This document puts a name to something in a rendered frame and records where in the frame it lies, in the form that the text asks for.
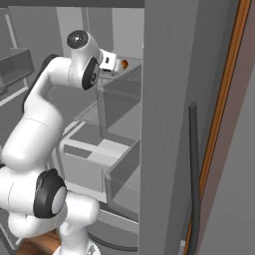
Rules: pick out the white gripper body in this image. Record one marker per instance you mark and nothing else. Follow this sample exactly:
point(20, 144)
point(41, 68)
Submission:
point(118, 63)

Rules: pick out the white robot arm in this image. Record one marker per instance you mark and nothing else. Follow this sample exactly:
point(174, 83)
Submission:
point(33, 132)

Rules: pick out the grey fridge door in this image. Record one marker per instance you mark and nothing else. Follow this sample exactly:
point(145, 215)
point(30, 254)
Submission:
point(166, 99)

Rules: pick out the grey fridge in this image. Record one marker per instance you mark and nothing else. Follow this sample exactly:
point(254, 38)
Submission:
point(76, 20)

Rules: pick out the white fridge drawer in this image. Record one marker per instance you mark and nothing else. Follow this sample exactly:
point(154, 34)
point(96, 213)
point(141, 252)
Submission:
point(83, 159)

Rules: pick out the grey fridge shelf bin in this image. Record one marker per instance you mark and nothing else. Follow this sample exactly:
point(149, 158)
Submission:
point(15, 64)

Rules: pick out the orange food item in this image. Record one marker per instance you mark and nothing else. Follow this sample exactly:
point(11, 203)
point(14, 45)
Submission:
point(125, 63)

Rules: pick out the translucent grey door bin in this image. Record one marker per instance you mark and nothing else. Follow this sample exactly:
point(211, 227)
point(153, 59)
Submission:
point(123, 186)
point(116, 99)

